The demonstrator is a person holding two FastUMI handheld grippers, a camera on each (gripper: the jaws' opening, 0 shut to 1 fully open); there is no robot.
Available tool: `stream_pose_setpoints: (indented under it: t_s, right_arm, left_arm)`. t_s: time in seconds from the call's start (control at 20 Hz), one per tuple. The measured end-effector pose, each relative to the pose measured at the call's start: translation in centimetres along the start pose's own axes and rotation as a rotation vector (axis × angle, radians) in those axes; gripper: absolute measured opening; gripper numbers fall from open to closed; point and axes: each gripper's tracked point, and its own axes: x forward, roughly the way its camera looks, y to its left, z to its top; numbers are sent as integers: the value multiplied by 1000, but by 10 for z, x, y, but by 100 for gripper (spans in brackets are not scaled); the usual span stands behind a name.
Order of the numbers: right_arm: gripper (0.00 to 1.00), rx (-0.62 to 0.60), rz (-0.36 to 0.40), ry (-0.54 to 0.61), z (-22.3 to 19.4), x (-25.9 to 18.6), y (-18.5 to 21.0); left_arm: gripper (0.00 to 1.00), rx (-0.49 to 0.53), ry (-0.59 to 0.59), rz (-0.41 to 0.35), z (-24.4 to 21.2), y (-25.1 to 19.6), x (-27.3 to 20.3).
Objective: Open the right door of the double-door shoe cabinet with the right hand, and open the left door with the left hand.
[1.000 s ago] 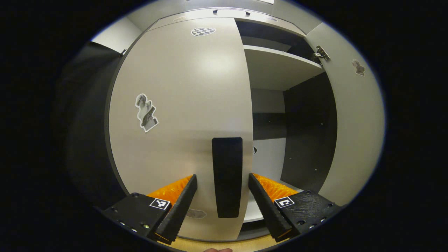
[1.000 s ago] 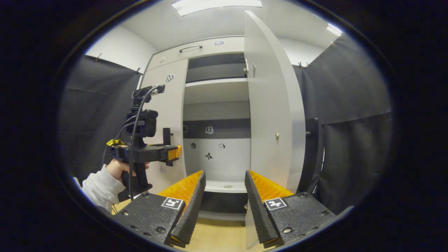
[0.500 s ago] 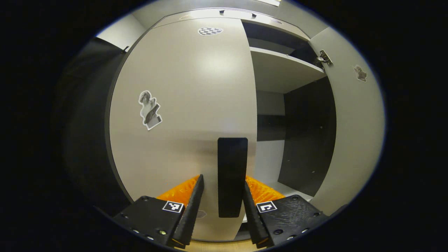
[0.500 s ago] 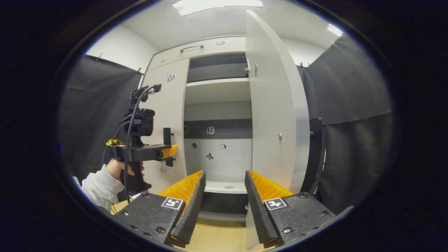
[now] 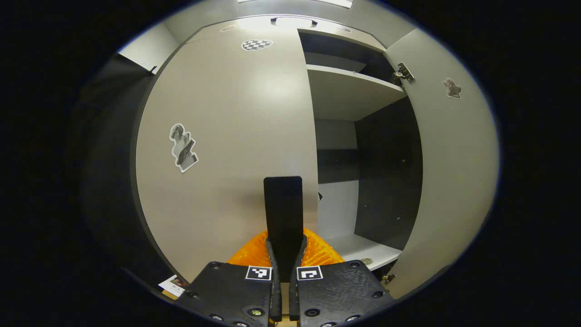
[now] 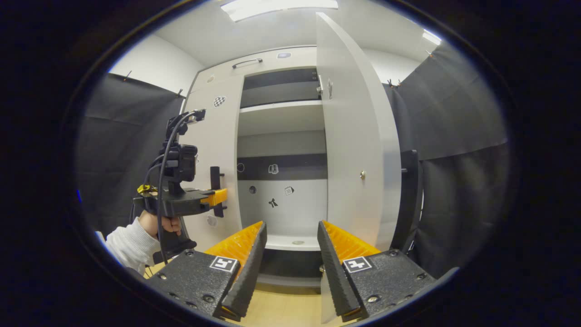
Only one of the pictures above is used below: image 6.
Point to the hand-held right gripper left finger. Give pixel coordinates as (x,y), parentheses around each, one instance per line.
(249,277)

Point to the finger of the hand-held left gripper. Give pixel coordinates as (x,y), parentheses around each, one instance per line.
(215,197)

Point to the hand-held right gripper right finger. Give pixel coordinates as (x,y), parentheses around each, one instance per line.
(333,272)

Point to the checkered-sticker shoe cabinet door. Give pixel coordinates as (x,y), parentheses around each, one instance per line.
(222,136)

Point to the beige double-door shoe cabinet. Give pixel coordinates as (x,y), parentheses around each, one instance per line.
(281,204)

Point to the square-stickers shoe cabinet door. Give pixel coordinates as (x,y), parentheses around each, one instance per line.
(354,136)

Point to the white cabinet shelf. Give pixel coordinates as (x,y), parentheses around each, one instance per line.
(281,118)
(281,240)

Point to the metal door hinge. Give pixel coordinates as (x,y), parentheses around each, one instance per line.
(320,86)

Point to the beige cabinet drawer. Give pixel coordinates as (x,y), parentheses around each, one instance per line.
(299,58)

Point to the black backdrop cloth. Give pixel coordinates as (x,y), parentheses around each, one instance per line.
(454,136)

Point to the long ceiling light panel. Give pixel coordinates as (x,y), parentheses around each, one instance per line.
(281,8)

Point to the small ceiling light panel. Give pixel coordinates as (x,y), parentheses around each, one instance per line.
(431,37)

